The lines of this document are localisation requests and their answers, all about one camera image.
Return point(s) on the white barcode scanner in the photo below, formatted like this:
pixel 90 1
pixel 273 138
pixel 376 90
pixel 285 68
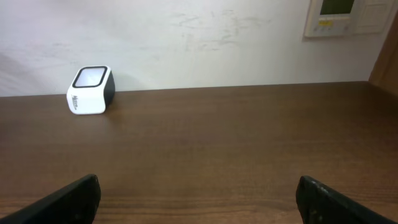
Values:
pixel 92 90

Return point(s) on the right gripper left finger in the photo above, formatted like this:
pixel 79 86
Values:
pixel 77 202

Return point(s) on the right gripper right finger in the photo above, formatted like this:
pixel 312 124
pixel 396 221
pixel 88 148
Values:
pixel 320 204

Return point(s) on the wall thermostat panel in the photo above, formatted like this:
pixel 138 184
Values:
pixel 338 18

